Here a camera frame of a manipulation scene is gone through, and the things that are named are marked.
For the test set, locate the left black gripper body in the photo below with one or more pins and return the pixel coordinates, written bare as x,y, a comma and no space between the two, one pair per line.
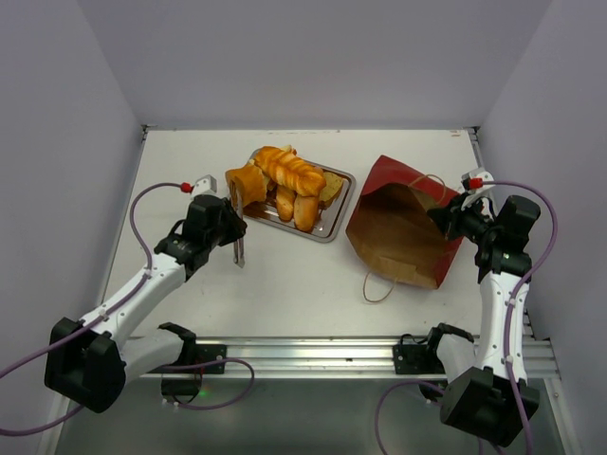
228,230

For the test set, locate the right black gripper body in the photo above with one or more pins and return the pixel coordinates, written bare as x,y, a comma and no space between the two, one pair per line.
446,220

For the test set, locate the orange bread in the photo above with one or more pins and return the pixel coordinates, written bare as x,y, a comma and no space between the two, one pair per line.
248,182

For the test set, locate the red paper bag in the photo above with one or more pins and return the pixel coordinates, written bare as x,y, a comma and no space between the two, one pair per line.
391,231

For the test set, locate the long glazed bread loaf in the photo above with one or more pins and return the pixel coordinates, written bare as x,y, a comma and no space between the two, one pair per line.
285,199

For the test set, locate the braided golden bread loaf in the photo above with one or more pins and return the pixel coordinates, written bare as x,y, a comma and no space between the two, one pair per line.
290,171

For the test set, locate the golden baguette roll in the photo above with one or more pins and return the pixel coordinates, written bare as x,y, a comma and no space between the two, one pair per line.
306,210

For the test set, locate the brown seeded bread slice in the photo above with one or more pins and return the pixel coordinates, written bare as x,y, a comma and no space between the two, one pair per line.
332,189

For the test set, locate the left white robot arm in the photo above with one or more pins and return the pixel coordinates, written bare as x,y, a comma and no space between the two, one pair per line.
92,359

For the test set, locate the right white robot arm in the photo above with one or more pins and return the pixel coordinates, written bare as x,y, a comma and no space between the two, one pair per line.
487,394

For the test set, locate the stainless steel tray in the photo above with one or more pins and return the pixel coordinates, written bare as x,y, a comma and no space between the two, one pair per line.
328,220

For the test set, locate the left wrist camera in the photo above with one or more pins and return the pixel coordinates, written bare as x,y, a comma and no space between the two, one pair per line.
204,185

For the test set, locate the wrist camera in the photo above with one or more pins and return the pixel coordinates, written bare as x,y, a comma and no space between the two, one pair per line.
204,185
476,184

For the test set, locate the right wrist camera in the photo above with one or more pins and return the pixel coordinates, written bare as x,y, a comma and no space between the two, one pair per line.
476,184

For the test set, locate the aluminium mounting rail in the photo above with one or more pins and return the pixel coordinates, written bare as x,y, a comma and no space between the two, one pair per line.
348,357

